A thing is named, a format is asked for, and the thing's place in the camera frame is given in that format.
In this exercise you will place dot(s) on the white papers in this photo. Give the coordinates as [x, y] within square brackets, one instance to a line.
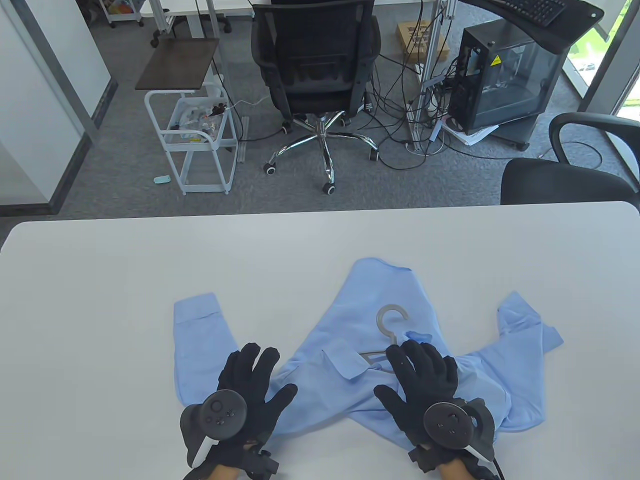
[475, 135]

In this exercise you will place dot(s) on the white desk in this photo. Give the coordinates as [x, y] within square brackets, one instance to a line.
[180, 5]

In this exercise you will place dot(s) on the person's left hand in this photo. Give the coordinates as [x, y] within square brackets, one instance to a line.
[265, 395]

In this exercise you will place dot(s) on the black handheld controller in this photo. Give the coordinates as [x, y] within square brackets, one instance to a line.
[220, 412]
[447, 425]

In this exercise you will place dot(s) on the white rolling cart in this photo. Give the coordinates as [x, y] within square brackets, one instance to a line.
[205, 188]

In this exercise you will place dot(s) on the person's right forearm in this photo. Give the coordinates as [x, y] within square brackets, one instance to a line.
[457, 472]

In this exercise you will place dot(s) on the person's right hand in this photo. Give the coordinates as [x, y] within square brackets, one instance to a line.
[420, 375]

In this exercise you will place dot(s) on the small teal object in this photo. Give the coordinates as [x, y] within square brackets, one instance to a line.
[161, 180]

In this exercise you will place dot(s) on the cardboard box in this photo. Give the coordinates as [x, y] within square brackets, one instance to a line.
[405, 35]

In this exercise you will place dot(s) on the black armchair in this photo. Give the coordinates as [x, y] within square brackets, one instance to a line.
[560, 182]

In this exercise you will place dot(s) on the person's left forearm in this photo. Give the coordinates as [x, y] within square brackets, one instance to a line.
[220, 473]

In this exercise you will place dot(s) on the dark wooden side table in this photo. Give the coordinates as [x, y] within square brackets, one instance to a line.
[175, 65]

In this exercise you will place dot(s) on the aluminium profile bar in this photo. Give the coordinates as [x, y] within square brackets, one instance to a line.
[243, 140]

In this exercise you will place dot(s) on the gray plastic hanger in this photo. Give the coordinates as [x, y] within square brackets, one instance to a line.
[380, 322]

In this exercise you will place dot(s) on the clear storage bin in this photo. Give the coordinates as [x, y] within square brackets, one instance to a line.
[190, 120]

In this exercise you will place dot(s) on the black mesh office chair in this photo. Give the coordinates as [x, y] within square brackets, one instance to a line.
[315, 50]

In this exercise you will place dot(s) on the white storage trolley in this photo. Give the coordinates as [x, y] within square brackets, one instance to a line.
[125, 17]

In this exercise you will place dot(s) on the black desk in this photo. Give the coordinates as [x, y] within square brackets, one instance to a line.
[565, 35]

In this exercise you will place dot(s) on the light blue long-sleeve shirt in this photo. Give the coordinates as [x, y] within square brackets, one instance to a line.
[370, 300]

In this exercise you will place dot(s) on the black keyboard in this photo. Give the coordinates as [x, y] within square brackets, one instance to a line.
[535, 9]

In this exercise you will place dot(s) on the black computer tower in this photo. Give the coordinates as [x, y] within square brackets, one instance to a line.
[505, 75]

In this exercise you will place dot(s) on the black computer stand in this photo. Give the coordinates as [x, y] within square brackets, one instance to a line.
[520, 132]

